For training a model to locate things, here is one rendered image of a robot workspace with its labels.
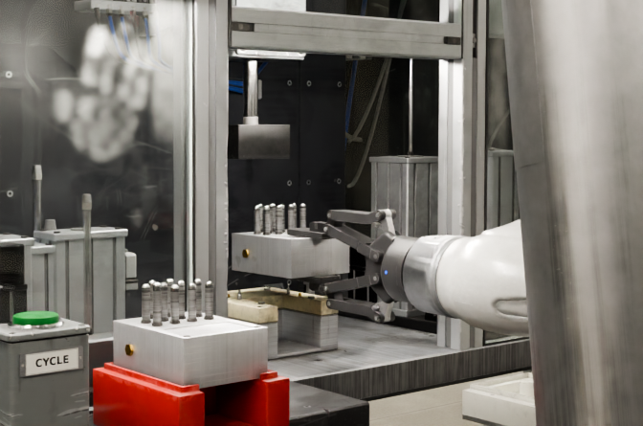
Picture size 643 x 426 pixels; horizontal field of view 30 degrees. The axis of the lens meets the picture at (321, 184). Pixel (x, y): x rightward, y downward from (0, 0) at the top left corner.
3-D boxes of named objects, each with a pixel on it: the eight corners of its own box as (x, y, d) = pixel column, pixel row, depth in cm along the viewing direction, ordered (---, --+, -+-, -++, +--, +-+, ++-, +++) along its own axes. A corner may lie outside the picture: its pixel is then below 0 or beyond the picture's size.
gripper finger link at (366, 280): (401, 268, 142) (403, 280, 141) (341, 282, 150) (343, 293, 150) (377, 270, 139) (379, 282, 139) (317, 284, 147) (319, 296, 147)
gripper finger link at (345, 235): (377, 265, 139) (379, 254, 139) (317, 232, 147) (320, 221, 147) (401, 262, 141) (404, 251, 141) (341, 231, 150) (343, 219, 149)
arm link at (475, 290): (443, 343, 130) (519, 292, 137) (557, 367, 118) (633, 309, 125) (420, 251, 127) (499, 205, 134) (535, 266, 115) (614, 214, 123)
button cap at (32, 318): (25, 340, 104) (25, 319, 104) (5, 333, 107) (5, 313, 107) (67, 334, 106) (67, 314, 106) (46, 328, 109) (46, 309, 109)
